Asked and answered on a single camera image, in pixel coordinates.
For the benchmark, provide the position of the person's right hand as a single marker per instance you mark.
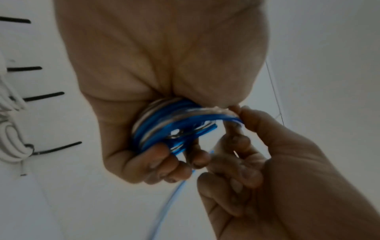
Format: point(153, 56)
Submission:
point(297, 182)

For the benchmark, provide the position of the person's left hand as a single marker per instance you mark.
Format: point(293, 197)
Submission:
point(163, 46)

